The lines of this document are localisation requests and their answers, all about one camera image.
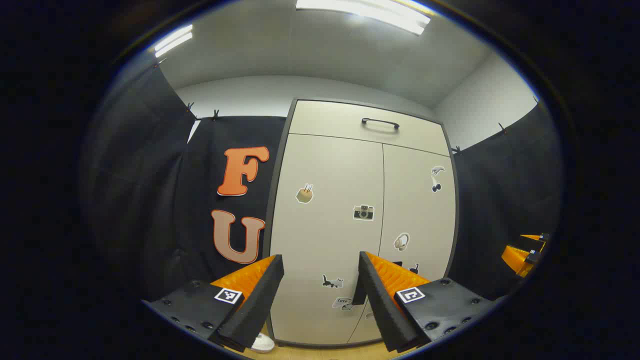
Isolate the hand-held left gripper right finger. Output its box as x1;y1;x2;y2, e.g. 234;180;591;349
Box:
356;251;498;353

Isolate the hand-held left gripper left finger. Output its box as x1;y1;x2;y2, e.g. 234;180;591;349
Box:
141;254;285;353

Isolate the white double-door shoe cabinet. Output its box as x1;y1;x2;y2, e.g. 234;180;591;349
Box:
263;97;460;349

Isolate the white cabinet door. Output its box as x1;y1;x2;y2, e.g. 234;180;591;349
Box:
269;132;385;346
347;144;457;345

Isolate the white shoe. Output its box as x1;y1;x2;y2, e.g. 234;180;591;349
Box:
250;332;276;354

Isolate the white cabinet drawer front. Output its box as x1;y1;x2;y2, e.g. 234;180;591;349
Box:
289;100;451;157

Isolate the long ceiling light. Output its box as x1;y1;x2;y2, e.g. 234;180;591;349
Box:
295;0;432;36
152;24;194;58

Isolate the black drawer handle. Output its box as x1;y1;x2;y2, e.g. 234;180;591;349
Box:
361;118;400;131

